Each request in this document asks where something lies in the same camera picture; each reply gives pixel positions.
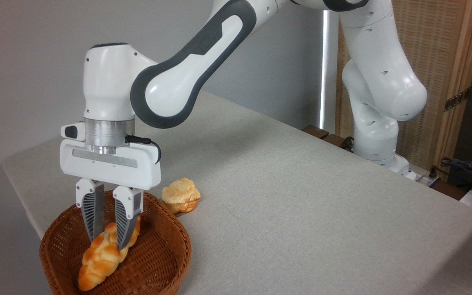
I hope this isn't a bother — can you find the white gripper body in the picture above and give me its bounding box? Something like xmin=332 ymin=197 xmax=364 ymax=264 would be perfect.
xmin=60 ymin=122 xmax=162 ymax=191

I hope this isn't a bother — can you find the brown wicker basket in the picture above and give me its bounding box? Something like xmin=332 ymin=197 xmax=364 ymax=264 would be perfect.
xmin=39 ymin=190 xmax=192 ymax=295

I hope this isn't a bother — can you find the white vertical pole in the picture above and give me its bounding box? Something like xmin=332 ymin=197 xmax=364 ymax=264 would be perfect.
xmin=319 ymin=9 xmax=340 ymax=134

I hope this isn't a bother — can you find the wooden rattan folding screen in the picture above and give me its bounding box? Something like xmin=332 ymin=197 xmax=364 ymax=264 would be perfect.
xmin=335 ymin=0 xmax=472 ymax=172

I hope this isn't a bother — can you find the black cable bundle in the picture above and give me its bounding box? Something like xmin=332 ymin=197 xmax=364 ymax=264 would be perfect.
xmin=439 ymin=157 xmax=472 ymax=193

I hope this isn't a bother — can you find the metal screen hinge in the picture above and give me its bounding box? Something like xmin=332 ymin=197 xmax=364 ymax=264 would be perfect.
xmin=444 ymin=87 xmax=471 ymax=112

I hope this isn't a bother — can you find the dark brown wooden slat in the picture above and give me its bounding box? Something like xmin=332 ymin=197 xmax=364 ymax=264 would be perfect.
xmin=302 ymin=125 xmax=330 ymax=140
xmin=322 ymin=134 xmax=353 ymax=151

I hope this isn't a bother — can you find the braided bread loaf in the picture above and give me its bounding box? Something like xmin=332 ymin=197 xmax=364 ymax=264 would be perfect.
xmin=78 ymin=215 xmax=141 ymax=291

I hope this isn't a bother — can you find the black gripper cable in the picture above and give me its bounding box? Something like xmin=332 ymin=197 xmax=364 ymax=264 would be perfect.
xmin=125 ymin=135 xmax=162 ymax=164

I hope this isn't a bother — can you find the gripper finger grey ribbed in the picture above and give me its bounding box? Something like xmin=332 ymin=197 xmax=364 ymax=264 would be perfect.
xmin=113 ymin=185 xmax=144 ymax=251
xmin=75 ymin=179 xmax=105 ymax=242

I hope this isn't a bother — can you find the round cream puff bread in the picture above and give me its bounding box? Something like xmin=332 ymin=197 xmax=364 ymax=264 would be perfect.
xmin=161 ymin=177 xmax=201 ymax=214

